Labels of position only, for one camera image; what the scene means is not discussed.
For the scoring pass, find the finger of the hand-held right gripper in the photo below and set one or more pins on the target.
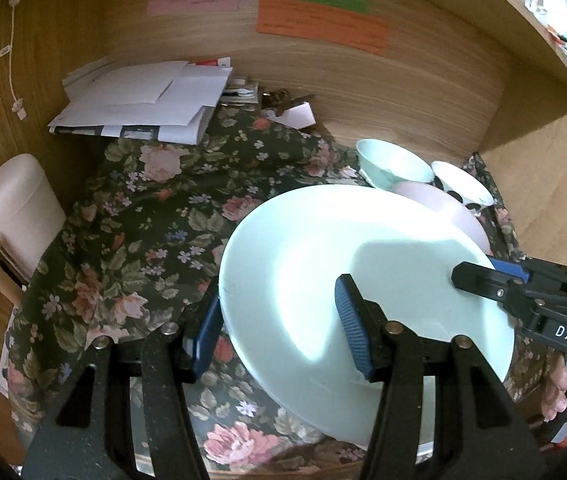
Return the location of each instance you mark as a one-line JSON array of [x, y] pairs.
[[511, 267], [483, 280]]

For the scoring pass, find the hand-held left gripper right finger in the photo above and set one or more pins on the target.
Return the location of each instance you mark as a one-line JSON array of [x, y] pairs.
[[353, 325]]

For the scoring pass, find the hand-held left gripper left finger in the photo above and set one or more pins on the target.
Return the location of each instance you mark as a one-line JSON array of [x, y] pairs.
[[208, 330]]

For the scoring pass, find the mint green plate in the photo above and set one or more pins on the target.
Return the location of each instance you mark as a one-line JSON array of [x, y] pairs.
[[313, 260]]

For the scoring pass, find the pink bowl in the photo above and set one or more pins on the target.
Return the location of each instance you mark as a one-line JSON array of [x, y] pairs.
[[443, 205]]

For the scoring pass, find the white bowl with black spots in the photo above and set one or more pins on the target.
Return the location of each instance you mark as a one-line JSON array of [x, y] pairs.
[[458, 180]]

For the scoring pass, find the dark floral tablecloth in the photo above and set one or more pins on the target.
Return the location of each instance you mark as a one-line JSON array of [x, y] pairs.
[[138, 210]]

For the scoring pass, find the mint green bowl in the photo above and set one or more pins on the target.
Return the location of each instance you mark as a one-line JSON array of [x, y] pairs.
[[393, 160]]

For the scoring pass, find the white folded card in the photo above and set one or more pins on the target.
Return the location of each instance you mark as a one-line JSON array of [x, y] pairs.
[[299, 116]]

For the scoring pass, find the stack of white papers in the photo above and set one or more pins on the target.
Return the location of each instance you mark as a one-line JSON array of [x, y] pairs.
[[138, 100]]

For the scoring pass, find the stack of small booklets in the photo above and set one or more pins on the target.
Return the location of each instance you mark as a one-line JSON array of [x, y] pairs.
[[241, 91]]

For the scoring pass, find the wooden shelf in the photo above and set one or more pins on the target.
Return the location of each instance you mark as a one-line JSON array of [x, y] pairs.
[[528, 15]]

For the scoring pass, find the orange paper note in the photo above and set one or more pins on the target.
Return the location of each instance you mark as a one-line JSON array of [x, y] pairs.
[[323, 25]]

